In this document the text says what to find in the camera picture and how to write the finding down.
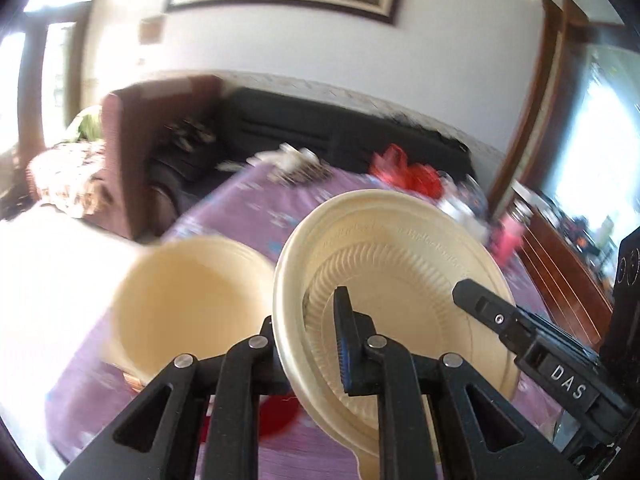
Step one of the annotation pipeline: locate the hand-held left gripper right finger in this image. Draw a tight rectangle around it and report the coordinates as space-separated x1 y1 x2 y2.
332 286 583 480

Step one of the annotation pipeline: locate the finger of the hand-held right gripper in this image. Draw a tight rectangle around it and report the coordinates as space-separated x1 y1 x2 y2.
452 280 538 356

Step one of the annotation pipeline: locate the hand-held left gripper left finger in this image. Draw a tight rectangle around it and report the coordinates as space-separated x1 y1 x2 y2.
59 316 296 480

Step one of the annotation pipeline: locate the cream ribbed plastic bowl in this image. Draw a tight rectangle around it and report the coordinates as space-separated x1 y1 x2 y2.
102 236 275 386
272 189 518 480

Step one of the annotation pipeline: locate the plain red glass plate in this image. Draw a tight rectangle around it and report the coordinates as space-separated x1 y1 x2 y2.
200 392 303 443

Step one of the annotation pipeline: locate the pink bottle with knitted sleeve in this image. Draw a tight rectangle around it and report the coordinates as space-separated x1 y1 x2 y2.
492 200 533 266

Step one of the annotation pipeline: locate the wooden cabinet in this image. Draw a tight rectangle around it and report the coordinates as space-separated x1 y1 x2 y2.
515 210 616 346

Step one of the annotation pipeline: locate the purple floral tablecloth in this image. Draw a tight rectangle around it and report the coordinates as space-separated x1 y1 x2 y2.
45 162 616 480

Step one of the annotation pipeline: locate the red plastic bag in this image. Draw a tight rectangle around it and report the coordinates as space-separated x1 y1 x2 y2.
370 144 445 198

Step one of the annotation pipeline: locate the bright window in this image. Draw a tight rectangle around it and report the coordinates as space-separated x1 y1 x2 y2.
540 45 640 241

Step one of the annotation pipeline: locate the white cloth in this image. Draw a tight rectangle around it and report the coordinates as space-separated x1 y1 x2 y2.
247 144 321 168

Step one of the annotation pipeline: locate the black sofa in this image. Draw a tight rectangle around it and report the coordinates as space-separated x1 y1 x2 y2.
147 86 473 201

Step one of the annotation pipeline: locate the brown printed blanket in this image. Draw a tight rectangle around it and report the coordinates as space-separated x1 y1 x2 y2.
27 140 108 218

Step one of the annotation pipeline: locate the green cloth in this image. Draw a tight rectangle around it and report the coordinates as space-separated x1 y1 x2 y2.
75 114 103 141

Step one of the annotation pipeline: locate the wooden glass door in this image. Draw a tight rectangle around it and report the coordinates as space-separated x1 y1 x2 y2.
0 0 101 151

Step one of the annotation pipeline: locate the wooden door frame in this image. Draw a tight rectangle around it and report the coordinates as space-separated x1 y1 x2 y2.
487 0 591 206

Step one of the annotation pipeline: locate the small wall plaque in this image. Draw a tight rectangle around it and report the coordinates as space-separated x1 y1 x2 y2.
139 16 166 45

